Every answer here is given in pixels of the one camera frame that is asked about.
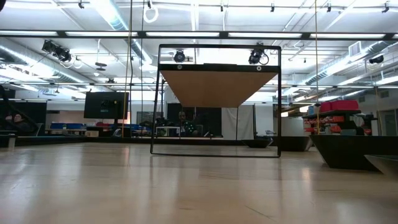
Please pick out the black wavy square mini plate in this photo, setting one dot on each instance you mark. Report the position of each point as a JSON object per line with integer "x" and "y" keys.
{"x": 351, "y": 152}
{"x": 292, "y": 143}

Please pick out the person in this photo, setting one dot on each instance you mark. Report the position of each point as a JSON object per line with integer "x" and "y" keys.
{"x": 17, "y": 119}
{"x": 186, "y": 124}

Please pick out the white curtain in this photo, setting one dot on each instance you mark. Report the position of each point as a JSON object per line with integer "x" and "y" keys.
{"x": 237, "y": 123}

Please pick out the black TV monitor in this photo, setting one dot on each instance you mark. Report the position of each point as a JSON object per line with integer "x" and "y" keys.
{"x": 105, "y": 105}

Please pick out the small red storage bin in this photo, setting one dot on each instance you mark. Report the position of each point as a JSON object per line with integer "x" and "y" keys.
{"x": 326, "y": 107}

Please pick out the blue storage bins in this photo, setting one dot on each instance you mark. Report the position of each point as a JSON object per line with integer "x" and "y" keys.
{"x": 66, "y": 126}

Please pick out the black storage rack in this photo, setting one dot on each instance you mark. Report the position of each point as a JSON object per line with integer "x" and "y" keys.
{"x": 342, "y": 123}

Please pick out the large red storage bin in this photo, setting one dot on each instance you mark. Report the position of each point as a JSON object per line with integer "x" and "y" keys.
{"x": 345, "y": 105}

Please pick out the black ceiling spotlight cluster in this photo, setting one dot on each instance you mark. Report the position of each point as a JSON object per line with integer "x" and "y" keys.
{"x": 57, "y": 51}

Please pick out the white air vent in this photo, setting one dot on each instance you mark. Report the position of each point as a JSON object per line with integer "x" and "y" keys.
{"x": 354, "y": 48}

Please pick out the black ceiling speaker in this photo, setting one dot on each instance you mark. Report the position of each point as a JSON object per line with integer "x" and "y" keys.
{"x": 376, "y": 59}

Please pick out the wooden riser shelf black frame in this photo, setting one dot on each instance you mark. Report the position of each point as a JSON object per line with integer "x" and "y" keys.
{"x": 217, "y": 88}

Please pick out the round black ceiling camera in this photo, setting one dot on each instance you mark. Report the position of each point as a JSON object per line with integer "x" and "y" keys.
{"x": 179, "y": 56}

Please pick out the small grey post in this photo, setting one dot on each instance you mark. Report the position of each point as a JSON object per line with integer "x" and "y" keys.
{"x": 12, "y": 141}

